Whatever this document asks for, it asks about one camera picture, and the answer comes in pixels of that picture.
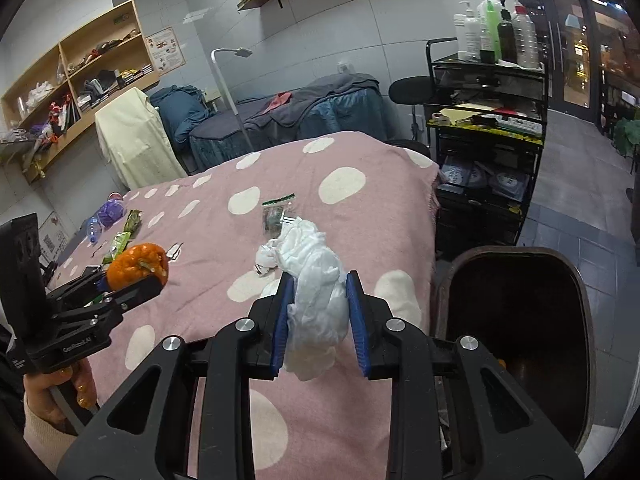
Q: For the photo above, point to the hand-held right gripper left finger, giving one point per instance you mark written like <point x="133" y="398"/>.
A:
<point x="280" y="320"/>

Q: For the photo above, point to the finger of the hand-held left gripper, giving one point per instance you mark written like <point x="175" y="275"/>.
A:
<point x="140" y="292"/>
<point x="80" y="282"/>

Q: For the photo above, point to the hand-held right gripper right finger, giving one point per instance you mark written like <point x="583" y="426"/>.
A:
<point x="357" y="325"/>

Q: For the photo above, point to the orange tangerine peel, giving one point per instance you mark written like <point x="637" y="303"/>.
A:
<point x="135" y="267"/>

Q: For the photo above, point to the large white tissue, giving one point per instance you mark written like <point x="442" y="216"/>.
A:
<point x="315" y="310"/>

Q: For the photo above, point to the dark brown waste bin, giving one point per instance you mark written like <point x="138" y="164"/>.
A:
<point x="520" y="310"/>

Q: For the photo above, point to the person's left forearm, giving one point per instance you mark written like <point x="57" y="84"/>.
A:
<point x="42" y="447"/>

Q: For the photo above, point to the person's left hand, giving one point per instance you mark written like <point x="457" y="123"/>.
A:
<point x="50" y="395"/>

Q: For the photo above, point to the light green snack wrapper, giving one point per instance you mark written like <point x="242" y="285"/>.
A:
<point x="119" y="244"/>

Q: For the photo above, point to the small black metal tool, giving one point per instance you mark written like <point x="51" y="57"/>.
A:
<point x="175" y="251"/>

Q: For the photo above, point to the clear plastic bottle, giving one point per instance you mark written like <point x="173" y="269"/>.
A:
<point x="93" y="228"/>

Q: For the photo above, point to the small white crumpled tissue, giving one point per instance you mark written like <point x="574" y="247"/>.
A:
<point x="265" y="257"/>

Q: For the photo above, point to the dark green snack wrapper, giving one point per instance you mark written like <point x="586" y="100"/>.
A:
<point x="134" y="220"/>

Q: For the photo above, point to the purple plastic bottle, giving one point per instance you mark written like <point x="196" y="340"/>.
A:
<point x="111" y="211"/>

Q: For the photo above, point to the clear green-edged plastic packet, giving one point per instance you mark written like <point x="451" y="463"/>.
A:
<point x="274" y="217"/>

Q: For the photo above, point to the pink polka dot blanket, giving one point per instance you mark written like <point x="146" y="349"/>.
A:
<point x="350" y="210"/>

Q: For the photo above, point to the cream cloth garment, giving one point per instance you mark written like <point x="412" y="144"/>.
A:
<point x="135" y="140"/>

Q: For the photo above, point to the black trolley cart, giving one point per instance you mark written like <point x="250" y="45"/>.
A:
<point x="485" y="200"/>

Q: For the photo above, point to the pile of blue bedding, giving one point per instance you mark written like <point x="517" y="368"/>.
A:
<point x="175" y="110"/>

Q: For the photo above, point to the massage bed with dark cover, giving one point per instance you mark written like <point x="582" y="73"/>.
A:
<point x="310" y="120"/>

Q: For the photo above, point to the white floor lamp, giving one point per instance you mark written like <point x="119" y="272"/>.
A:
<point x="230" y="95"/>

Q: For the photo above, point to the red cloth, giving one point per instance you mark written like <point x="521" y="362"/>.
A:
<point x="280" y="101"/>

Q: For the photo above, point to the roll of tape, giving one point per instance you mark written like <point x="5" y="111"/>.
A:
<point x="440" y="117"/>

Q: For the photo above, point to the yellow paper envelope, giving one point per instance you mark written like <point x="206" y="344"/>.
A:
<point x="467" y="112"/>

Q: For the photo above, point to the black round stool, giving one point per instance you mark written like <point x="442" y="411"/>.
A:
<point x="410" y="90"/>

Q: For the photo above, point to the green potted plant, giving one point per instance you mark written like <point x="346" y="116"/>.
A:
<point x="627" y="137"/>

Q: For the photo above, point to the cluster of toiletry bottles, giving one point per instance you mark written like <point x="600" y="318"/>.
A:
<point x="492" y="25"/>

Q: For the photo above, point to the glass door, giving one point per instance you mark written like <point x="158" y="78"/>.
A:
<point x="565" y="50"/>

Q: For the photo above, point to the white wall notice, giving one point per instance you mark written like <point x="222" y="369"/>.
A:
<point x="50" y="237"/>

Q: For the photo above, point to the wooden wall cabinet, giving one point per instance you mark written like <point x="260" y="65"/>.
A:
<point x="90" y="75"/>

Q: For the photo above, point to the wall poster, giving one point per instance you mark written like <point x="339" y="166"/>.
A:
<point x="165" y="50"/>

